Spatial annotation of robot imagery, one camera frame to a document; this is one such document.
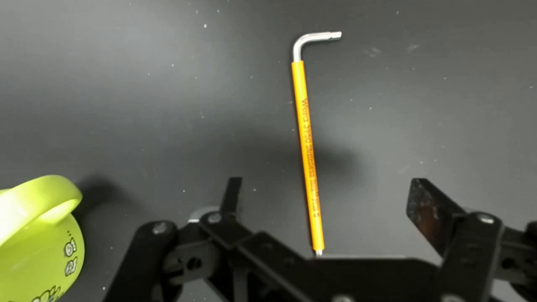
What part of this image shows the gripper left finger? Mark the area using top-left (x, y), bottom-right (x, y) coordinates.
top-left (103, 177), bottom-right (332, 302)

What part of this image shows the yellow mug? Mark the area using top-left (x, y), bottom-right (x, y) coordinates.
top-left (0, 174), bottom-right (86, 302)

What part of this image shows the orange Allen wrench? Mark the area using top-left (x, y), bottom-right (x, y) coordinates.
top-left (291, 31), bottom-right (342, 257)

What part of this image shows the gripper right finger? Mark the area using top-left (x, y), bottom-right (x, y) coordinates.
top-left (406, 178), bottom-right (537, 302)

